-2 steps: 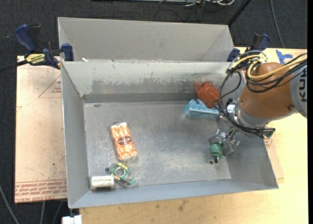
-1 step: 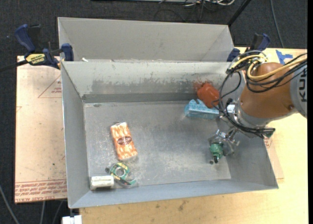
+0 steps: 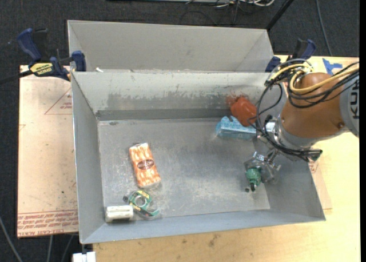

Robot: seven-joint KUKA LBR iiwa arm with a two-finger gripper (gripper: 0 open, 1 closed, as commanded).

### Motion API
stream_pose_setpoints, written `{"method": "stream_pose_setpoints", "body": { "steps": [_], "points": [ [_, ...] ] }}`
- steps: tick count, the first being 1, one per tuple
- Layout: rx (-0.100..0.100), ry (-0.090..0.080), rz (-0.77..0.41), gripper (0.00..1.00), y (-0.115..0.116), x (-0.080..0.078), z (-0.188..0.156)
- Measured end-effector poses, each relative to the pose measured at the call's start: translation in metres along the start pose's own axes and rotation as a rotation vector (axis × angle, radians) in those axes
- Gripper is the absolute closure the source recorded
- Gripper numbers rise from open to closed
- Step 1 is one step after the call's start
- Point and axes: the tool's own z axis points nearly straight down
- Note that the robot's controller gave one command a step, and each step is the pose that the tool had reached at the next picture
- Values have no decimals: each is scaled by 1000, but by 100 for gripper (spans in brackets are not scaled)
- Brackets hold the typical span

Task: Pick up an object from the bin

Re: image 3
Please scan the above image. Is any grey metal bin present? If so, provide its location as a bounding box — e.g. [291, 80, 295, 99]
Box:
[67, 19, 327, 245]

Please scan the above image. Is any white rectangular block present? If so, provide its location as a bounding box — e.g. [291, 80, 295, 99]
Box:
[105, 205, 134, 223]

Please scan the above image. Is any red toy pepper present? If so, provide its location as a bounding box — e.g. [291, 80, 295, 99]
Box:
[230, 97, 258, 127]

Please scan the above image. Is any brown cardboard board red print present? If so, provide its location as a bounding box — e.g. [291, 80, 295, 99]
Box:
[17, 65, 333, 239]

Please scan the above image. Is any green clear tape dispenser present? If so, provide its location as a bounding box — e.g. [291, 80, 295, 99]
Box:
[122, 189, 161, 221]

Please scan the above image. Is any black cylinder on white bracket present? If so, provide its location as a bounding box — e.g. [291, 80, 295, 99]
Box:
[264, 114, 277, 134]

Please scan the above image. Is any blue sponge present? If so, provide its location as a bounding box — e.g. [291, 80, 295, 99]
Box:
[214, 115, 258, 141]

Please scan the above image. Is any orange cracker packet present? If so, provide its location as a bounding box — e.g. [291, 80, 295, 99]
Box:
[128, 142, 162, 189]

